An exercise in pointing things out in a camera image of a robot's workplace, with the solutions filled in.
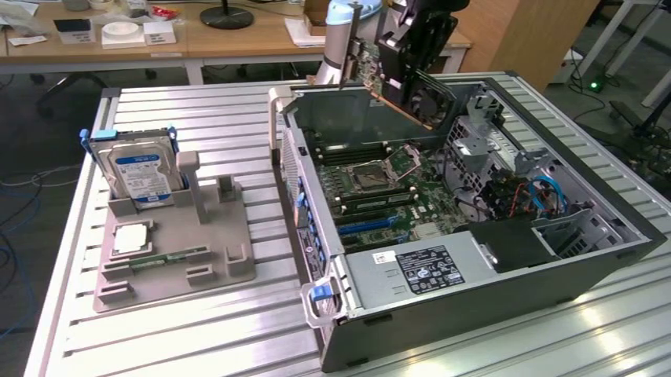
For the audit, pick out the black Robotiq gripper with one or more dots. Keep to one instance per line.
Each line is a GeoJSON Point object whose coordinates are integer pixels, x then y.
{"type": "Point", "coordinates": [420, 31]}

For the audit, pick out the green graphics card black fan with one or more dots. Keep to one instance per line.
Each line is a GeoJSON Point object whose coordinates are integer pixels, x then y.
{"type": "Point", "coordinates": [368, 66]}

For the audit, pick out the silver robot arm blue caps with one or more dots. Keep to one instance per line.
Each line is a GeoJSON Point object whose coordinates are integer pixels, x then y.
{"type": "Point", "coordinates": [336, 47]}

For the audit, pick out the wooden cabinet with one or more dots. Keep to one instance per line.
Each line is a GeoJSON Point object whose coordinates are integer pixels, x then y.
{"type": "Point", "coordinates": [525, 39]}

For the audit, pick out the brown cardboard box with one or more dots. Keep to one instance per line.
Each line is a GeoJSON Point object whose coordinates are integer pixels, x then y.
{"type": "Point", "coordinates": [316, 13]}

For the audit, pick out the white paper stack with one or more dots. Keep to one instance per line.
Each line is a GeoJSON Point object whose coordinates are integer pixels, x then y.
{"type": "Point", "coordinates": [305, 35]}

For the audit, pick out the silver disk bay cage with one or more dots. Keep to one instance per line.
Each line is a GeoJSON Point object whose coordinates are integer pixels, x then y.
{"type": "Point", "coordinates": [472, 149]}

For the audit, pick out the silver socket cover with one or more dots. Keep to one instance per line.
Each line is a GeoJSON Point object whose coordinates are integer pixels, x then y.
{"type": "Point", "coordinates": [406, 161]}

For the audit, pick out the wooden desk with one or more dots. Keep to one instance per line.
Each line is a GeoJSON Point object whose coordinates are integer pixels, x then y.
{"type": "Point", "coordinates": [237, 47]}

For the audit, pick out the device with green light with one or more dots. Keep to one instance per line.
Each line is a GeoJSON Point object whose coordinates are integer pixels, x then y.
{"type": "Point", "coordinates": [594, 85]}

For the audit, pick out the black round lamp base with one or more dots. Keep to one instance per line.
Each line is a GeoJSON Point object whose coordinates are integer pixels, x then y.
{"type": "Point", "coordinates": [226, 19]}

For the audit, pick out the CPU socket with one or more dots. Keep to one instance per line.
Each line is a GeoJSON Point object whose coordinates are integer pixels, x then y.
{"type": "Point", "coordinates": [370, 176]}

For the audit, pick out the RAM stick with green label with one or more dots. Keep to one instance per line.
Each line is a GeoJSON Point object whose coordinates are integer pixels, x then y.
{"type": "Point", "coordinates": [378, 201]}

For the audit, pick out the green motherboard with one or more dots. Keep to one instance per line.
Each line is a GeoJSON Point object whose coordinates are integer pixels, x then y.
{"type": "Point", "coordinates": [430, 204]}

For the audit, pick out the black connector cluster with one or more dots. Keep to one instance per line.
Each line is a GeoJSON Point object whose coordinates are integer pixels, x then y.
{"type": "Point", "coordinates": [504, 196]}

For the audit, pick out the black stand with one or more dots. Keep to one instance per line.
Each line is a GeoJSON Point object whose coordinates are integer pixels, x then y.
{"type": "Point", "coordinates": [629, 114]}

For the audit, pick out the black expansion slot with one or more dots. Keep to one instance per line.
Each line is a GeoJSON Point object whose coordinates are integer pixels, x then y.
{"type": "Point", "coordinates": [362, 218]}

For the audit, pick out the red packet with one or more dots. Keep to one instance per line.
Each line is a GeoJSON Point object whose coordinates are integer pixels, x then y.
{"type": "Point", "coordinates": [163, 12]}

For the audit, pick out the small white labelled box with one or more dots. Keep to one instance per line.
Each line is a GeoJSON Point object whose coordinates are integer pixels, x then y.
{"type": "Point", "coordinates": [158, 33]}

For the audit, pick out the blue expansion slot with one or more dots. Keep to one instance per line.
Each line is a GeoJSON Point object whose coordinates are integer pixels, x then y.
{"type": "Point", "coordinates": [368, 227]}

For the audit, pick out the silver chipset heatsink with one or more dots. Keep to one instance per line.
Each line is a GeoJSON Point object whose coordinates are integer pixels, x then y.
{"type": "Point", "coordinates": [430, 231]}

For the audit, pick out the black plastic shroud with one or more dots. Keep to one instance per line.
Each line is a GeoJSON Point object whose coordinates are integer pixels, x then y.
{"type": "Point", "coordinates": [514, 243]}

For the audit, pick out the grey power supply unit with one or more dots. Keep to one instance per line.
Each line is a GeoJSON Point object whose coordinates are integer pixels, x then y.
{"type": "Point", "coordinates": [378, 275]}

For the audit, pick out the hard disk blue carrier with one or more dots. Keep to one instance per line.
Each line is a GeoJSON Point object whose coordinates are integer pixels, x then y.
{"type": "Point", "coordinates": [139, 173]}

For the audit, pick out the grey cup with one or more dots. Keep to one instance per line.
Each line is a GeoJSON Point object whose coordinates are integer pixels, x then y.
{"type": "Point", "coordinates": [77, 4]}

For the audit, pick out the black and white box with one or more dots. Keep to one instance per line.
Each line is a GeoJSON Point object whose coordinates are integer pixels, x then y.
{"type": "Point", "coordinates": [74, 31]}

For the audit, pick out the grey parts rack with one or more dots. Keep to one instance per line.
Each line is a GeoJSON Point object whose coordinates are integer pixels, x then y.
{"type": "Point", "coordinates": [210, 243]}

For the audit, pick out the black office chair base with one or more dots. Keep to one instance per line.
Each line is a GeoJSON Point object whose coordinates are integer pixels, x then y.
{"type": "Point", "coordinates": [63, 88]}

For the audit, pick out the open black PC case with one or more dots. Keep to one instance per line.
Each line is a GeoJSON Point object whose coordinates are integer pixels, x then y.
{"type": "Point", "coordinates": [472, 314]}

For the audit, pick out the white paper slip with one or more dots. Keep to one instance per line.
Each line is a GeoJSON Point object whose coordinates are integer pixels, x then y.
{"type": "Point", "coordinates": [26, 40]}

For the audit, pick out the silver CPU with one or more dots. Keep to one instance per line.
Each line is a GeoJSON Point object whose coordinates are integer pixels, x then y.
{"type": "Point", "coordinates": [131, 239]}

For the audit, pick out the bare green RAM stick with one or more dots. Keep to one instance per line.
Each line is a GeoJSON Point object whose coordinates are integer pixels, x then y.
{"type": "Point", "coordinates": [158, 260]}

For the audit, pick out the white table frame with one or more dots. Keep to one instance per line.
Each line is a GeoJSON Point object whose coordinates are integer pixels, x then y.
{"type": "Point", "coordinates": [609, 39]}

